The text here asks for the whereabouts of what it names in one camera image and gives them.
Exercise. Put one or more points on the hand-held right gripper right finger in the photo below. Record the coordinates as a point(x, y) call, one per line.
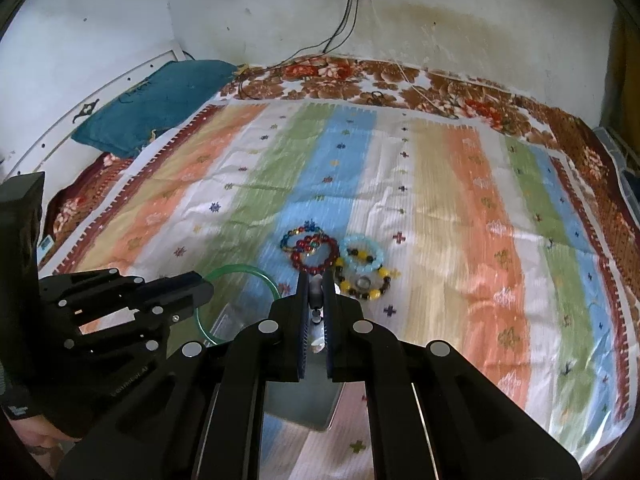
point(328, 332)

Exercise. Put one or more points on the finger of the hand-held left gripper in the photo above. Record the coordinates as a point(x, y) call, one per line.
point(125, 342)
point(175, 292)

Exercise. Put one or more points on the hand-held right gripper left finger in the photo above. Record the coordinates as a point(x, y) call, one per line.
point(302, 332)

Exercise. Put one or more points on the green glass bangle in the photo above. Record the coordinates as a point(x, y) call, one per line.
point(265, 280)

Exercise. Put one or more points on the clear plastic box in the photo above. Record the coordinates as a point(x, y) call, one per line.
point(300, 402)

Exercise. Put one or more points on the person's left hand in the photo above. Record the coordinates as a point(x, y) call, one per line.
point(35, 432)

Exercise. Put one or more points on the white bed headboard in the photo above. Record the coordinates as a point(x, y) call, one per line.
point(60, 120)

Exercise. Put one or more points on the striped colourful mat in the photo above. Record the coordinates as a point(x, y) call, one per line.
point(450, 260)

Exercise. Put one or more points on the teal pillow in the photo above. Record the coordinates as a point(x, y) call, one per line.
point(150, 100)

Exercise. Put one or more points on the brown floral blanket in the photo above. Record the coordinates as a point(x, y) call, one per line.
point(350, 75)

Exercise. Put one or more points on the yellow cloth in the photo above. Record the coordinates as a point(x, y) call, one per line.
point(622, 60)

